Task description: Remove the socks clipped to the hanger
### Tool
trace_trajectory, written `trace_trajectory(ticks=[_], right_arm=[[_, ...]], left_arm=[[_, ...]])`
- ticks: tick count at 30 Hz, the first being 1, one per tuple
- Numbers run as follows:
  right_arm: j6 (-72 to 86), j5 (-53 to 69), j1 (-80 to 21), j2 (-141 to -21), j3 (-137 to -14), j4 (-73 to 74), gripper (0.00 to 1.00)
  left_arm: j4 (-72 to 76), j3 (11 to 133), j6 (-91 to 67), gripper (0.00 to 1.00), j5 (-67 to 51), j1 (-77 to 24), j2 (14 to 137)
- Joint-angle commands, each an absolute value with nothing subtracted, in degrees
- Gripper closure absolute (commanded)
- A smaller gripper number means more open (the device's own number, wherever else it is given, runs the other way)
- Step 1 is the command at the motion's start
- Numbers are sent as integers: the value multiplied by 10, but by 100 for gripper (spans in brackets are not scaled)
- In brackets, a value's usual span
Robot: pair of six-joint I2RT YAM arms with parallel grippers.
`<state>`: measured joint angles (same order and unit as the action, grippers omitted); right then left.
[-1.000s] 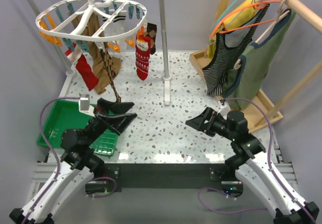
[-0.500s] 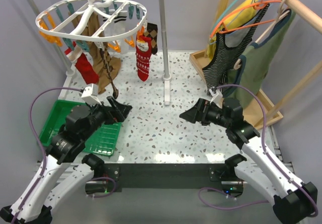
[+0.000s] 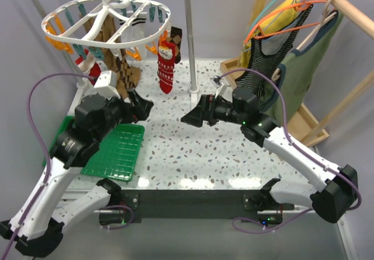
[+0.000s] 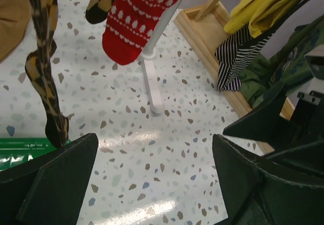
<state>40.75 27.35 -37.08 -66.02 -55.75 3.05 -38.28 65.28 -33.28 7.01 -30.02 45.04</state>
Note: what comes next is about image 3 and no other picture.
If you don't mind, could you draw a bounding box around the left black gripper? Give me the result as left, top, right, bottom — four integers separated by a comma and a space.
95, 86, 154, 141

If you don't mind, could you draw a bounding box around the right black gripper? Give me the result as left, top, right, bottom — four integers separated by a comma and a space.
181, 94, 245, 127

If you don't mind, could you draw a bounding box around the brown argyle sock front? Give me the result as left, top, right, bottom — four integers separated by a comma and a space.
112, 49, 141, 99

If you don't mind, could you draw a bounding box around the brown argyle sock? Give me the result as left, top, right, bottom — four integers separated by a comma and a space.
112, 49, 141, 99
169, 26, 182, 64

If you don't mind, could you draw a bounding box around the red christmas sock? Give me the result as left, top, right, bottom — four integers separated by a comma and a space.
157, 40, 175, 94
75, 57, 101, 78

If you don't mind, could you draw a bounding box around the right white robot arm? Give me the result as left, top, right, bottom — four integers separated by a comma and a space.
181, 88, 362, 223

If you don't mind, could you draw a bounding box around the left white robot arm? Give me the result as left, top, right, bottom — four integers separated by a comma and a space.
1, 90, 154, 258

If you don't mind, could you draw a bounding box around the white round clip hanger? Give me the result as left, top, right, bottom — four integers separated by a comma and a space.
41, 0, 171, 61

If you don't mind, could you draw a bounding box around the orange clothes hanger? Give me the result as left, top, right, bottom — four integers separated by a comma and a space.
243, 0, 327, 51

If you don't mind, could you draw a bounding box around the teal clothes hanger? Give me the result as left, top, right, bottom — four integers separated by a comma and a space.
242, 0, 307, 53

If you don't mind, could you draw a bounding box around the wooden clothes hanger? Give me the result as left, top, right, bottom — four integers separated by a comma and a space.
268, 6, 342, 84

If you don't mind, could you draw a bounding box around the green plastic tray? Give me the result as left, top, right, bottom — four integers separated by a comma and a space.
43, 115, 146, 182

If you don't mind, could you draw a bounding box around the white striped sock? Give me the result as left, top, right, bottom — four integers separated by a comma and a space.
120, 12, 148, 60

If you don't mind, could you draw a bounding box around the brown argyle sock back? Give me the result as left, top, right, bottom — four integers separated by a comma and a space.
169, 26, 182, 64

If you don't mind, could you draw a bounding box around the tan plain sock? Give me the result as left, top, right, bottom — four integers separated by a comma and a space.
84, 14, 121, 74

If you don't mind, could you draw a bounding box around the black striped tank top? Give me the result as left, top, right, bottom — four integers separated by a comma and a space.
247, 5, 313, 78

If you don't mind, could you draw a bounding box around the wooden clothes rack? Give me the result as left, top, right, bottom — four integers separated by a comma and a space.
219, 0, 374, 161

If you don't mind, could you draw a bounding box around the green tank top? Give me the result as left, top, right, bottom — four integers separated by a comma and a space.
260, 10, 343, 124

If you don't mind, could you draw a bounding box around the yellow shirt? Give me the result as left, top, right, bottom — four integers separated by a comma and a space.
240, 0, 301, 67

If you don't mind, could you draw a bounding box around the white metal drying rack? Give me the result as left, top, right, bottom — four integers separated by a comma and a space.
41, 0, 199, 108

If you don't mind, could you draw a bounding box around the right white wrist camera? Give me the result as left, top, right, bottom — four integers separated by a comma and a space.
211, 75, 228, 98

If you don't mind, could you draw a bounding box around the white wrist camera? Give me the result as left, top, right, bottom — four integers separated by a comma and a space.
211, 75, 228, 98
93, 70, 120, 99

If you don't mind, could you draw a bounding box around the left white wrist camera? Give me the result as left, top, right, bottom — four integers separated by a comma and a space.
93, 70, 120, 99

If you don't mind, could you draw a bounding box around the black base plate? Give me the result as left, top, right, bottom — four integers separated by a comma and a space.
110, 189, 295, 224

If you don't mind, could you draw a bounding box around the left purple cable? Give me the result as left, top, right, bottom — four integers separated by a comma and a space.
0, 72, 97, 258

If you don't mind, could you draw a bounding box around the purple cable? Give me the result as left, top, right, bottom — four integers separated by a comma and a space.
0, 72, 97, 258
217, 68, 362, 233

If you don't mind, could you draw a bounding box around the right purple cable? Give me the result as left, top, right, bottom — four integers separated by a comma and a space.
217, 68, 362, 233

